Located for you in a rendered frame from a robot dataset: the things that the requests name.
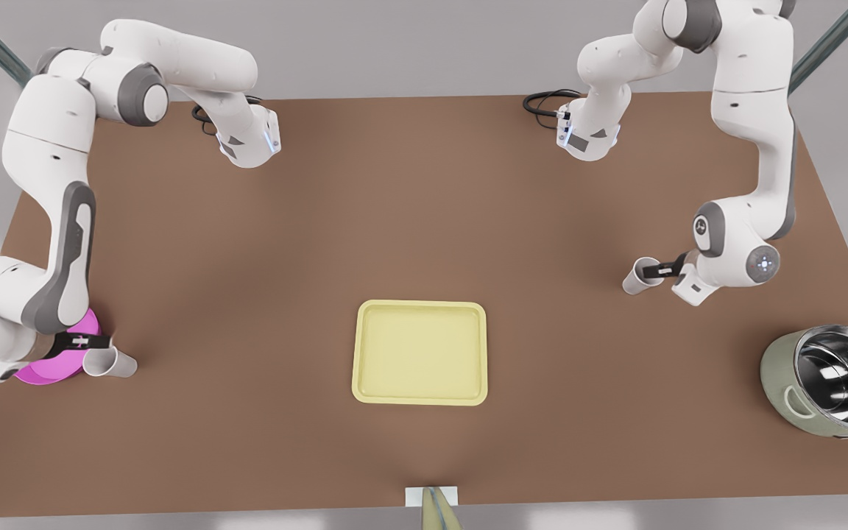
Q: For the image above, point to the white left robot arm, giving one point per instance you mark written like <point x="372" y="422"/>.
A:
<point x="755" y="132"/>

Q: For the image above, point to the yellow rectangular tray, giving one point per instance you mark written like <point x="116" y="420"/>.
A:
<point x="420" y="352"/>

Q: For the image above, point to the green pot with steel interior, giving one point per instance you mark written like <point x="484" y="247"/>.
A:
<point x="832" y="383"/>

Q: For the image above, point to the white cup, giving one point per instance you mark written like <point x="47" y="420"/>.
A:
<point x="113" y="362"/>
<point x="637" y="278"/>

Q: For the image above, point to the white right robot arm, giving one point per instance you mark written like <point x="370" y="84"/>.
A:
<point x="48" y="191"/>

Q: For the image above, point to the pink round plate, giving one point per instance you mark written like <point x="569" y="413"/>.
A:
<point x="48" y="366"/>

